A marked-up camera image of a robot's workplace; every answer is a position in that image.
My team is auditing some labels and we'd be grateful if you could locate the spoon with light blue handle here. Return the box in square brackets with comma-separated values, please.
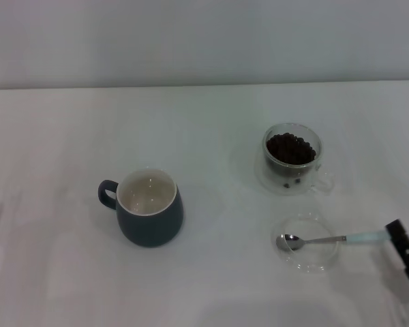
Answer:
[275, 230, 390, 253]

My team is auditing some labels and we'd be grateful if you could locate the dark blue ceramic mug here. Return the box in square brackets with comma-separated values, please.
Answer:
[97, 168, 185, 249]

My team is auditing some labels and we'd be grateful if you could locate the double-walled glass cup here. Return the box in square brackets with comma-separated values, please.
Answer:
[257, 123, 335, 197]

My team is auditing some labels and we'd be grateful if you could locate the coffee bean pile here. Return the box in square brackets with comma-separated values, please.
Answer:
[266, 132, 316, 165]

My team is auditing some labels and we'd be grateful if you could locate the clear glass saucer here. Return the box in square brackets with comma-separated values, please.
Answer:
[271, 213, 339, 274]

